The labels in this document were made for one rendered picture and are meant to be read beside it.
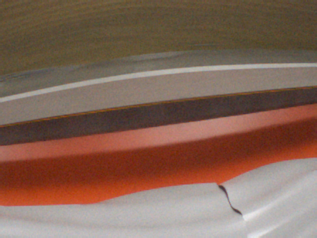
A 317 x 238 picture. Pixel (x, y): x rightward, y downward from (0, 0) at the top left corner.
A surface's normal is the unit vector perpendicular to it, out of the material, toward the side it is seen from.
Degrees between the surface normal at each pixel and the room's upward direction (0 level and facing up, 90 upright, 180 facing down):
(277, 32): 90
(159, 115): 90
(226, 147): 0
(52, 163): 0
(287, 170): 10
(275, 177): 6
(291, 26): 90
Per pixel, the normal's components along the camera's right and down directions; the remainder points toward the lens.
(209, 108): 0.22, 0.51
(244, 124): -0.01, -0.85
